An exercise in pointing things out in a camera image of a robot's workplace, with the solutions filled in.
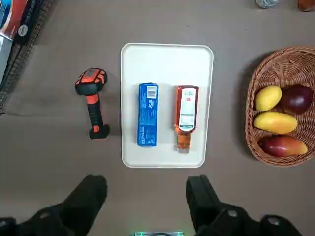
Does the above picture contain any long yellow mango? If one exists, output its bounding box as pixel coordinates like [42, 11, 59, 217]
[253, 111, 298, 135]

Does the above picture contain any orange and black barcode scanner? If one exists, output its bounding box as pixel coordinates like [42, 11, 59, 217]
[74, 68, 111, 140]

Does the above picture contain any black wire shelf rack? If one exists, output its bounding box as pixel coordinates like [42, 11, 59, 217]
[0, 0, 56, 116]

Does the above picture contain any red and black snack box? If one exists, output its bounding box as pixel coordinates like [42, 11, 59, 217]
[12, 0, 50, 45]

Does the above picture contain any clear bottle with red label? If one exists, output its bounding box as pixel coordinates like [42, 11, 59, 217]
[255, 0, 281, 8]

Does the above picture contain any red and orange mango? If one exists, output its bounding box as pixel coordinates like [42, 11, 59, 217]
[257, 135, 308, 158]

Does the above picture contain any white rectangular plastic tray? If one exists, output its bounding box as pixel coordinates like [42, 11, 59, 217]
[120, 43, 214, 169]

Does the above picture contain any small yellow mango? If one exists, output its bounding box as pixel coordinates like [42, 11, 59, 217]
[254, 85, 283, 111]

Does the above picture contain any brown wicker basket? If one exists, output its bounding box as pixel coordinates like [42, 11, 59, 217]
[245, 46, 315, 168]

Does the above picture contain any dark red mango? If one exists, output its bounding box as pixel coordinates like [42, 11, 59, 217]
[279, 84, 315, 114]

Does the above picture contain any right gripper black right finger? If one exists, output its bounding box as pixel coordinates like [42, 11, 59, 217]
[186, 175, 304, 236]

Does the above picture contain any blue Oreo cookie box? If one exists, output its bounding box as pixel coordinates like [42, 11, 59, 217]
[136, 82, 159, 147]

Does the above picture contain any amber tea beverage bottle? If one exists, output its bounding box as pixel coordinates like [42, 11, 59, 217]
[169, 85, 199, 154]

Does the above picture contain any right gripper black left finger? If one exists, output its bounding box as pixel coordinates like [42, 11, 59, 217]
[0, 174, 108, 236]

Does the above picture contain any orange-brown sauce bottle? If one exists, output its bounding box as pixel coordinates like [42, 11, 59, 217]
[297, 0, 315, 12]

